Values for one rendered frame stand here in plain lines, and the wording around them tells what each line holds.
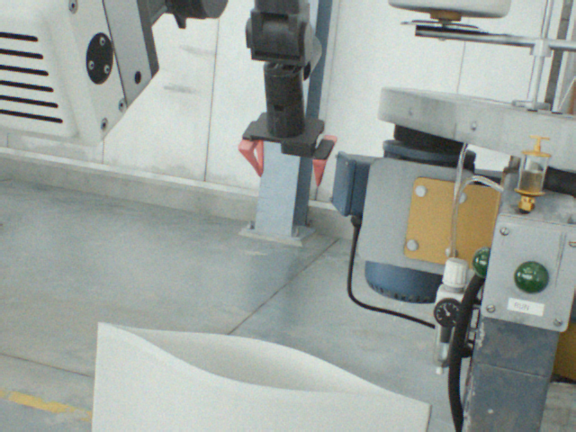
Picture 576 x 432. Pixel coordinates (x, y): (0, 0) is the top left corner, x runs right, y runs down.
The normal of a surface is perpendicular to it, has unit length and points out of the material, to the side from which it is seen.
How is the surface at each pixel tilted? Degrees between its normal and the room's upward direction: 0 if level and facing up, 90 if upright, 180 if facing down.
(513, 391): 90
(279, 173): 90
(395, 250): 90
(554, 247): 90
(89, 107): 115
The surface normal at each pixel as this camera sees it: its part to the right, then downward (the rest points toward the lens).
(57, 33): 0.21, 0.63
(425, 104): -0.93, -0.03
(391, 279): -0.50, 0.15
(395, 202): -0.29, 0.18
